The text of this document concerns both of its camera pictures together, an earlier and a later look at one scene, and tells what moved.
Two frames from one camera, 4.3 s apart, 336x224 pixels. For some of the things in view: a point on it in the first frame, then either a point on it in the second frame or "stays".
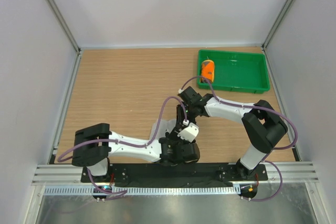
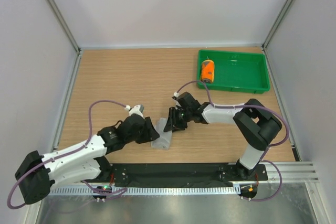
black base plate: x=174 y=172 stays
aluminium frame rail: x=303 y=172 stays
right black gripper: x=180 y=117 → x=173 y=111
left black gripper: x=185 y=142 → x=150 y=132
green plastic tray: x=235 y=71 stays
